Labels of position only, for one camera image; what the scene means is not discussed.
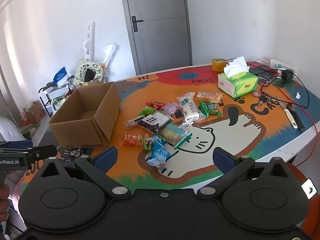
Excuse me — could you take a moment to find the person's left hand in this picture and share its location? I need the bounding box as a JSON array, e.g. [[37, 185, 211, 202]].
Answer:
[[0, 184, 10, 222]]

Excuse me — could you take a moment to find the colourful cartoon table mat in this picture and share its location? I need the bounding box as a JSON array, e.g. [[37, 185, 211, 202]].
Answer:
[[21, 61, 316, 193]]

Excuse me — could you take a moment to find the yellow tape roll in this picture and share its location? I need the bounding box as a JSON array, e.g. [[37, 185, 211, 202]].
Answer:
[[212, 58, 228, 72]]

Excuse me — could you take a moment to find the black sesame snack pack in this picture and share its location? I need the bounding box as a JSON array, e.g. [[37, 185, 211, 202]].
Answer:
[[124, 111, 173, 134]]

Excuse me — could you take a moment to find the green tissue box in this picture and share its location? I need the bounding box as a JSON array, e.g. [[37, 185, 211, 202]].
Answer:
[[217, 56, 258, 99]]

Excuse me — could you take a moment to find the green white cracker pack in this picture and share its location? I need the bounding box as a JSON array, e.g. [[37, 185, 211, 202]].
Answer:
[[158, 124, 193, 149]]

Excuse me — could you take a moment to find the short white foam board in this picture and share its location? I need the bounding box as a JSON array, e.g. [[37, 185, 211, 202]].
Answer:
[[103, 43, 117, 68]]

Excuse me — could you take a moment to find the black power adapter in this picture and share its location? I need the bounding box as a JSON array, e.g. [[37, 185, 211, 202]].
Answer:
[[281, 69, 294, 81]]

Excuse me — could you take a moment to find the black notebook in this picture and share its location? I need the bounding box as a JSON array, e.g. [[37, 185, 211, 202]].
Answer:
[[247, 63, 280, 85]]

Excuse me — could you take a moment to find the bunch of keys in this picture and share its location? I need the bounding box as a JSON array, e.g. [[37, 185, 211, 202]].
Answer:
[[251, 91, 272, 107]]

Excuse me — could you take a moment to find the white power strip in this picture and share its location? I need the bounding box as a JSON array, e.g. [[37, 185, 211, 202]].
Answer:
[[270, 59, 298, 75]]

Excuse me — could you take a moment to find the black cable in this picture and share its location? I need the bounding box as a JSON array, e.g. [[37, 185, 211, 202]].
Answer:
[[226, 57, 311, 109]]

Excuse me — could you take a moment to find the red snack bar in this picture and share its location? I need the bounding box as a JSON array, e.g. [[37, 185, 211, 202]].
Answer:
[[145, 101, 166, 110]]

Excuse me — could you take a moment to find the light green candy pack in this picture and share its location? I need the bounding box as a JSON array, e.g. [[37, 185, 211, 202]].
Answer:
[[139, 106, 157, 117]]

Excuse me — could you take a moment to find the tall white foam board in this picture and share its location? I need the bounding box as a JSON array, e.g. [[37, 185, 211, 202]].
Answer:
[[82, 21, 95, 61]]

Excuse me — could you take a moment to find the orange biscuit pack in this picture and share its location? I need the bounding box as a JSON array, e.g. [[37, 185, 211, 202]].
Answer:
[[196, 92, 224, 104]]

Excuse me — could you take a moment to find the black door handle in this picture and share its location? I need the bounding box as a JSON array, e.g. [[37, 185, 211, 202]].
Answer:
[[131, 16, 144, 32]]

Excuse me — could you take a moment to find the panda print toilet seat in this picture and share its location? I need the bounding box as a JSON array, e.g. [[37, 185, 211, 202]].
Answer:
[[73, 60, 104, 86]]

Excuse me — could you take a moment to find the grey door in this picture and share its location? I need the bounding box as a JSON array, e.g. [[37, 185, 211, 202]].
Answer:
[[123, 0, 193, 75]]

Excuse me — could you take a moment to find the white blue rice cake pack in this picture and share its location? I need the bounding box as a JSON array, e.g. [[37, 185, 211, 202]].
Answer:
[[176, 92, 206, 126]]

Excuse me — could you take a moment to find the white handled knife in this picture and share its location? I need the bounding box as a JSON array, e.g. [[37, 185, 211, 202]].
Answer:
[[278, 101, 298, 129]]

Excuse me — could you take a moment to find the brown cardboard box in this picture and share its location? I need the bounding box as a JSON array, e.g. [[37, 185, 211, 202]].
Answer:
[[49, 82, 121, 148]]

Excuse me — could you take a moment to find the small floor cardboard box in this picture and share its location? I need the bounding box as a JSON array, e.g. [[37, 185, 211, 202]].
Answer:
[[19, 101, 45, 126]]

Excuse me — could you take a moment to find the black shoe rack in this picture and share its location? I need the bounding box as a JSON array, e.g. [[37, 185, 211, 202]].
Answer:
[[39, 84, 69, 118]]

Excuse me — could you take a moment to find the green snack pack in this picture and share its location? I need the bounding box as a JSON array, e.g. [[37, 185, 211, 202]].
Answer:
[[199, 102, 222, 118]]

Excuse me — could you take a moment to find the pink snack pack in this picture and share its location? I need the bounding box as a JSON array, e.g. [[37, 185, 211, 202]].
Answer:
[[160, 102, 181, 116]]

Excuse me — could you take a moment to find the blue snack pack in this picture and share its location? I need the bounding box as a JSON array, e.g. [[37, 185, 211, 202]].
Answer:
[[146, 140, 171, 168]]

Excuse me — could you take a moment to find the orange red snack pack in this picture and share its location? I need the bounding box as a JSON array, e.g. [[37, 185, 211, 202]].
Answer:
[[120, 133, 149, 147]]

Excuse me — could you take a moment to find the blue white bag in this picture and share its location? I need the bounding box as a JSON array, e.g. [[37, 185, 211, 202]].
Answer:
[[53, 67, 69, 86]]

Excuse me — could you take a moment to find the small blue green pack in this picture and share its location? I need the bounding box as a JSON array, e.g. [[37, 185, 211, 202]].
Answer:
[[140, 134, 165, 151]]

